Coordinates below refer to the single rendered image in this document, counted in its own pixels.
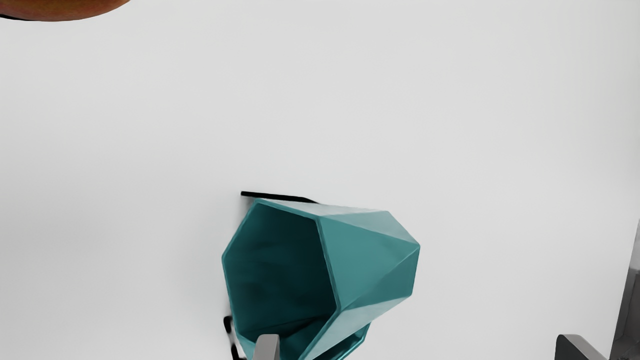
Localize teal faceted mug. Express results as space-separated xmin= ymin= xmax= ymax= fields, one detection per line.
xmin=221 ymin=198 xmax=421 ymax=360

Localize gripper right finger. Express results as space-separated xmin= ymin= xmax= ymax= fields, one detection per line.
xmin=555 ymin=334 xmax=608 ymax=360

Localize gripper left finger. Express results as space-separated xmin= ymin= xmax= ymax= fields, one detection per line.
xmin=253 ymin=334 xmax=281 ymax=360

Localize orange round fruit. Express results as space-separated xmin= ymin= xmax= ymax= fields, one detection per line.
xmin=0 ymin=0 xmax=132 ymax=22

